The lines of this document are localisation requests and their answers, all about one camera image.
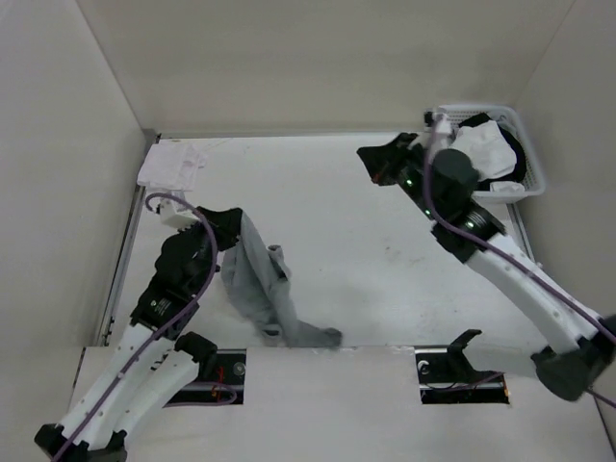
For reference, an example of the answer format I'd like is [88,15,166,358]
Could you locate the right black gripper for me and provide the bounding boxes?
[357,133,444,221]

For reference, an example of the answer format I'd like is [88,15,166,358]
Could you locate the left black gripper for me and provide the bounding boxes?
[181,206,244,295]

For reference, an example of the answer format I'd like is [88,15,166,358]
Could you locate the grey tank top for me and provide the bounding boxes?
[220,213,343,348]

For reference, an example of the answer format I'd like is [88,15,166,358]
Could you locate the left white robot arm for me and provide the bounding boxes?
[35,204,242,461]

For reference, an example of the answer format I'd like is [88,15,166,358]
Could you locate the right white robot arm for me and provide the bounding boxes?
[357,133,615,401]

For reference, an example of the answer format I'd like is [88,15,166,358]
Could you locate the folded white tank top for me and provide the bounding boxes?
[137,141,207,192]

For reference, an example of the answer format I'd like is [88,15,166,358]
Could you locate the white plastic laundry basket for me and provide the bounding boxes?
[431,103,547,204]

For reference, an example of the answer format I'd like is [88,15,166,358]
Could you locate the white garment in basket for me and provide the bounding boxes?
[450,120,517,181]

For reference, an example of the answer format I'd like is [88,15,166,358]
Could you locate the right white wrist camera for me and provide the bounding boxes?
[423,110,453,144]

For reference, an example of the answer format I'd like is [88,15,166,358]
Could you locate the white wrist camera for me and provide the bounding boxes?
[156,192,199,231]
[423,110,453,144]

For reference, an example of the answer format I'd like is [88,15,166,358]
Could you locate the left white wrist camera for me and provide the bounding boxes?
[156,192,199,231]

